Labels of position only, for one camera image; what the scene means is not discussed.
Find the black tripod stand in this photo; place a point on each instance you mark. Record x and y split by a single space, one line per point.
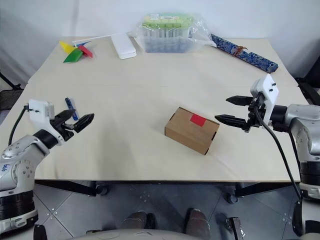
10 82

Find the black caster wheel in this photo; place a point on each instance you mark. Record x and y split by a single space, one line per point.
232 198
102 190

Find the black equipment frame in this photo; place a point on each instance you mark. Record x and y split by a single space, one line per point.
310 82

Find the dark brown rounded shape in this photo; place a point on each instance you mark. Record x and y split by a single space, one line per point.
136 220
197 222

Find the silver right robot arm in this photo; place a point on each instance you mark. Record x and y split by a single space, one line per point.
300 117

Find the brown cardboard box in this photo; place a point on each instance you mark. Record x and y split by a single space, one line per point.
185 132

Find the colourful pinwheel with white stick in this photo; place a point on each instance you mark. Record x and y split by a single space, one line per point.
73 56

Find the red tape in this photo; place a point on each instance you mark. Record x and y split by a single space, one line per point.
198 119

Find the black table frame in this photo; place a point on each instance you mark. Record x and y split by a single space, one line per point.
75 187

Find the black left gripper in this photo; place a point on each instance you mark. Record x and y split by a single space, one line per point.
61 127

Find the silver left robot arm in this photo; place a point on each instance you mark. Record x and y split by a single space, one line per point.
15 155

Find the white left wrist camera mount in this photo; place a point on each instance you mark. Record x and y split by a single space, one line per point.
37 112

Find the clear plastic bag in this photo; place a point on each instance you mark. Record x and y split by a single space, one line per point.
202 30

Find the tube rack with green lid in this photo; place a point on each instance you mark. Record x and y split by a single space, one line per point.
165 40

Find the grey curved robot torso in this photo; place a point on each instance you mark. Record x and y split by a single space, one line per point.
125 235

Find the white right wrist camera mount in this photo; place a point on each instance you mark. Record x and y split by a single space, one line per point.
268 87

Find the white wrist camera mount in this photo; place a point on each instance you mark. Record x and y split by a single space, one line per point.
37 112
268 87

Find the white flat case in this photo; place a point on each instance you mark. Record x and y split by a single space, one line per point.
123 47

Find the long blue patterned box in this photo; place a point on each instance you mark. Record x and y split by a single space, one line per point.
252 58

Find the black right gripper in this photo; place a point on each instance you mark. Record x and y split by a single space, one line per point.
251 120

